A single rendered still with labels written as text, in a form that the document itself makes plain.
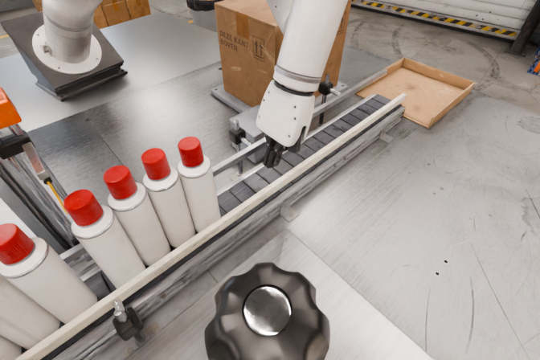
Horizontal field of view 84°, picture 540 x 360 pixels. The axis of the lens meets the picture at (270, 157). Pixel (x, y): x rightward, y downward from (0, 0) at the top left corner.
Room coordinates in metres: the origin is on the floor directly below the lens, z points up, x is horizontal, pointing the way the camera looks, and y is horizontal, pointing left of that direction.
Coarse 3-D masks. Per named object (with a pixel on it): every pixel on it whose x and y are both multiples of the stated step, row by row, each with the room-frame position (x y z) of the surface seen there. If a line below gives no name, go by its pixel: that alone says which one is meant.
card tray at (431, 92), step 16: (400, 64) 1.08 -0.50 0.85; (416, 64) 1.05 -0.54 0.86; (384, 80) 0.98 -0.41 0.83; (400, 80) 0.98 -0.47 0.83; (416, 80) 0.98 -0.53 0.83; (432, 80) 0.98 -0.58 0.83; (448, 80) 0.96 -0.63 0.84; (464, 80) 0.92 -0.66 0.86; (384, 96) 0.87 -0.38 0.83; (416, 96) 0.87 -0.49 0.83; (432, 96) 0.87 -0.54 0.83; (448, 96) 0.87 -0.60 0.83; (464, 96) 0.87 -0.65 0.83; (416, 112) 0.78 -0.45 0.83; (432, 112) 0.78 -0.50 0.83
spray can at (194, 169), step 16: (192, 144) 0.33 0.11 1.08; (192, 160) 0.32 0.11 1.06; (208, 160) 0.34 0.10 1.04; (192, 176) 0.31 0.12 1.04; (208, 176) 0.32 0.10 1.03; (192, 192) 0.31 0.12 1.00; (208, 192) 0.32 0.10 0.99; (192, 208) 0.31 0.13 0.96; (208, 208) 0.31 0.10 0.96; (208, 224) 0.31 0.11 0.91
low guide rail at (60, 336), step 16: (400, 96) 0.74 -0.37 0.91; (384, 112) 0.68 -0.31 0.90; (352, 128) 0.59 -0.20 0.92; (336, 144) 0.53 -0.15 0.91; (320, 160) 0.50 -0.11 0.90; (288, 176) 0.43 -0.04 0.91; (272, 192) 0.40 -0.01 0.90; (240, 208) 0.35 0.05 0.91; (224, 224) 0.32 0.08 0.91; (192, 240) 0.28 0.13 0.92; (176, 256) 0.25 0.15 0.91; (144, 272) 0.22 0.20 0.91; (160, 272) 0.23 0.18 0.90; (128, 288) 0.20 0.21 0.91; (96, 304) 0.17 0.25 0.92; (80, 320) 0.15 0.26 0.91; (48, 336) 0.13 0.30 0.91; (64, 336) 0.13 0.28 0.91; (32, 352) 0.11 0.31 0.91; (48, 352) 0.12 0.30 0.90
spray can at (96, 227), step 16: (80, 192) 0.24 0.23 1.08; (80, 208) 0.22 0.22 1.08; (96, 208) 0.23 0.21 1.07; (80, 224) 0.21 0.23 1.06; (96, 224) 0.22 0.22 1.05; (112, 224) 0.23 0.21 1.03; (80, 240) 0.21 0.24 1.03; (96, 240) 0.21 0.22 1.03; (112, 240) 0.22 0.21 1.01; (128, 240) 0.24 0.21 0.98; (96, 256) 0.21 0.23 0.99; (112, 256) 0.21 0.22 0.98; (128, 256) 0.22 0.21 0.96; (112, 272) 0.21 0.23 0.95; (128, 272) 0.21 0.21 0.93
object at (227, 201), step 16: (352, 112) 0.71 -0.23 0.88; (368, 112) 0.71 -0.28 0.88; (336, 128) 0.64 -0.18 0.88; (368, 128) 0.64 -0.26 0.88; (304, 144) 0.57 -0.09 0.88; (320, 144) 0.57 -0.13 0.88; (288, 160) 0.52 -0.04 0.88; (304, 160) 0.52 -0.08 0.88; (256, 176) 0.46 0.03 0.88; (272, 176) 0.46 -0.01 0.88; (304, 176) 0.47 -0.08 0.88; (224, 192) 0.42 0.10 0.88; (240, 192) 0.42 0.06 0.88; (256, 192) 0.42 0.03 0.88; (224, 208) 0.37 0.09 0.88; (256, 208) 0.37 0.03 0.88; (208, 240) 0.30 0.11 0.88; (192, 256) 0.27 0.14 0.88; (96, 272) 0.24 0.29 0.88; (96, 288) 0.21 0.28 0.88; (112, 288) 0.21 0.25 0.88; (144, 288) 0.21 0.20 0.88; (128, 304) 0.19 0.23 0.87; (96, 320) 0.17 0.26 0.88; (80, 336) 0.14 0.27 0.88
